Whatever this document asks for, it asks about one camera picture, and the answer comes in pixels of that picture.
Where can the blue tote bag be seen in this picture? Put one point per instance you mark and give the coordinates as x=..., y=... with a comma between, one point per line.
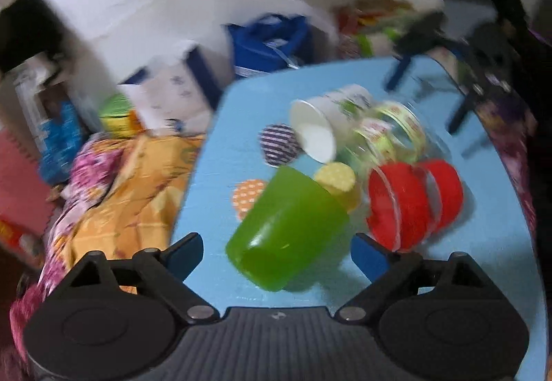
x=271, y=43

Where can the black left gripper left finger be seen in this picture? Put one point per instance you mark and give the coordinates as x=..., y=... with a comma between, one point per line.
x=162, y=275

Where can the orange dotted cupcake liner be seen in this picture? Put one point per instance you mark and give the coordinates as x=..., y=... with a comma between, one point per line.
x=245, y=195

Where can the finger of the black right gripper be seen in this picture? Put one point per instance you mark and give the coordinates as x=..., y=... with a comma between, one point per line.
x=477, y=85
x=422, y=36

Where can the green yellow box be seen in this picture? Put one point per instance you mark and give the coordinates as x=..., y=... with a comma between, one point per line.
x=119, y=117

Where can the yellow dotted cupcake liner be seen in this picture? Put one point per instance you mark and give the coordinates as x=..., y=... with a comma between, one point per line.
x=340, y=181

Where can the red striped clear cup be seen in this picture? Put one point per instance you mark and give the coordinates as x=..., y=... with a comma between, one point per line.
x=411, y=202

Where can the yellow patterned clear cup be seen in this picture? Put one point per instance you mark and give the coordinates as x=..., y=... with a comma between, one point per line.
x=393, y=131

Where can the white blue paper bag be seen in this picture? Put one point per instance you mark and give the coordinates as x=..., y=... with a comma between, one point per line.
x=174, y=95

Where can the floral orange pink blanket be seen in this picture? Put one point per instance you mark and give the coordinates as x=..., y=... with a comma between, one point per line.
x=124, y=195

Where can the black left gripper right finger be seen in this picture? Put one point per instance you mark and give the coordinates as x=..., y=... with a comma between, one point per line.
x=388, y=274

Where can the dark dotted cupcake liner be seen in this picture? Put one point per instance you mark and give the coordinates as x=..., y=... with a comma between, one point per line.
x=279, y=145

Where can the green plastic cup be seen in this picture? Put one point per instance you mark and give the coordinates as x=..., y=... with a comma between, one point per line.
x=291, y=223

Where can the white paper cup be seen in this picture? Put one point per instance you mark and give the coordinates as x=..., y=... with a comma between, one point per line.
x=323, y=123

